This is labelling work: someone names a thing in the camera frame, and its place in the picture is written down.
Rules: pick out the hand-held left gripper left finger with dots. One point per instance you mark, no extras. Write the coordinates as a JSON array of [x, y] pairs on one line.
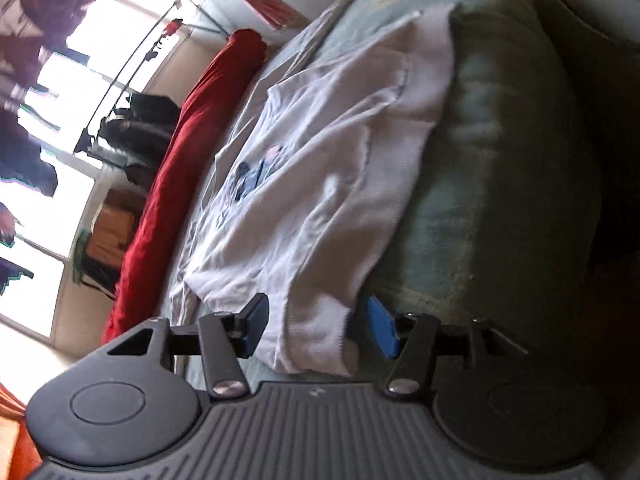
[[255, 325]]

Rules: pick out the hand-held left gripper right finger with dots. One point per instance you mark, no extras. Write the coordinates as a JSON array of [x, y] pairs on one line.
[[382, 327]]

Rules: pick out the black jacket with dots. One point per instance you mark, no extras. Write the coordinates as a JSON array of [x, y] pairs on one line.
[[150, 105]]

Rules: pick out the row of hanging dark clothes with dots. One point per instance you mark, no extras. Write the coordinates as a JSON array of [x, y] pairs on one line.
[[30, 60]]

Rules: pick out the white printed t-shirt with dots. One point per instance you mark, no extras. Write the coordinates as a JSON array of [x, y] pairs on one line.
[[325, 185]]

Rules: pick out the metal clothes rack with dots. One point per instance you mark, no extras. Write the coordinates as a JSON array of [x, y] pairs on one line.
[[140, 55]]

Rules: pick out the orange clothes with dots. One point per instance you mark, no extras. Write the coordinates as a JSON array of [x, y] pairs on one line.
[[110, 235]]

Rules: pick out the dark green jacket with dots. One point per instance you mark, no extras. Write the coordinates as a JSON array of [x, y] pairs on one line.
[[140, 150]]

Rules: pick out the red quilt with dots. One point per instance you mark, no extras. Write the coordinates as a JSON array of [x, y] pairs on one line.
[[190, 160]]

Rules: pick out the orange curtain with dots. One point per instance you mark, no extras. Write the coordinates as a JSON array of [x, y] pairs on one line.
[[20, 435]]

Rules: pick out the green flat box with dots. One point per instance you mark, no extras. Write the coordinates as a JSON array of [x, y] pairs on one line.
[[81, 255]]

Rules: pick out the pink curtain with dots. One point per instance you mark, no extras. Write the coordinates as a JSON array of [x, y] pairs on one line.
[[270, 7]]

